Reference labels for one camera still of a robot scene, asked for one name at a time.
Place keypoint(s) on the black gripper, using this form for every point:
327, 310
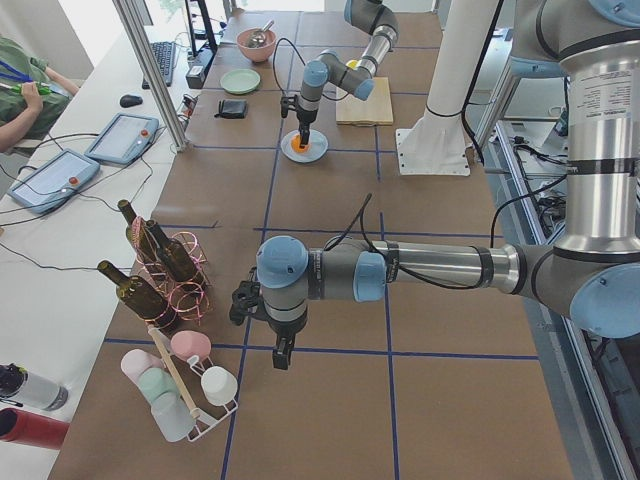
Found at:
284, 331
305, 117

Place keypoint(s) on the orange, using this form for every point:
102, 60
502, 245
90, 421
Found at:
294, 142

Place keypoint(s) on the light blue plate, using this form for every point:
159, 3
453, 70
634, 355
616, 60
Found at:
312, 151

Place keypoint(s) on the green plate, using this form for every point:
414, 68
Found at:
240, 81

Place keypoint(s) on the white plastic cup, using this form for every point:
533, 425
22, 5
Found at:
219, 386

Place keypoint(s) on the wooden cutting board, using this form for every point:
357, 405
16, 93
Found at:
375, 110

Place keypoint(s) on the pink bowl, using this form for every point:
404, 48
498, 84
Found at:
253, 51

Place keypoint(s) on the silver metal scoop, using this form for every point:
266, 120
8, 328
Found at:
257, 37

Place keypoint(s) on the grey plastic cup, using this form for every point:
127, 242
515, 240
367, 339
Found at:
172, 416

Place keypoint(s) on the mint green plastic cup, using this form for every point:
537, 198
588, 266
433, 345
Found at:
154, 382

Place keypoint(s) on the dark wine bottle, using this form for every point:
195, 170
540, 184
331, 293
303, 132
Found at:
174, 256
142, 298
135, 233

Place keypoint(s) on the light pink plastic cup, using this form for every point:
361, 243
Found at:
135, 362

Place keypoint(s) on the black keyboard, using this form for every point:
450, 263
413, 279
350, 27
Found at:
164, 53

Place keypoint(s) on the far teach pendant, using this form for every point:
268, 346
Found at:
123, 139

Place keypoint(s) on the teach pendant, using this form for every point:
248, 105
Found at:
123, 139
53, 183

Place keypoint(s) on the black computer mouse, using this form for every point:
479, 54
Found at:
130, 100

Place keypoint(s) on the grey water bottle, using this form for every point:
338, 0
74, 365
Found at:
23, 388

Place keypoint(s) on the near teach pendant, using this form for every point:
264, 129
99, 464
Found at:
53, 183

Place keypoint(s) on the person in green shirt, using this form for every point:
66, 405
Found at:
33, 95

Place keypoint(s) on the red water bottle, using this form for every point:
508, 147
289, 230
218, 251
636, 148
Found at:
27, 428

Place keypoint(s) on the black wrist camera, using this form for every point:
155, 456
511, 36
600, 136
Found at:
246, 303
288, 104

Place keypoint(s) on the white wire cup rack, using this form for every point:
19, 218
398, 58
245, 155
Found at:
200, 396

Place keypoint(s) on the wooden rack handle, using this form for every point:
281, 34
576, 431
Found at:
160, 341

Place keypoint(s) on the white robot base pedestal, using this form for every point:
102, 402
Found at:
436, 144

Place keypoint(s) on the aluminium frame post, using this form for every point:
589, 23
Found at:
134, 28

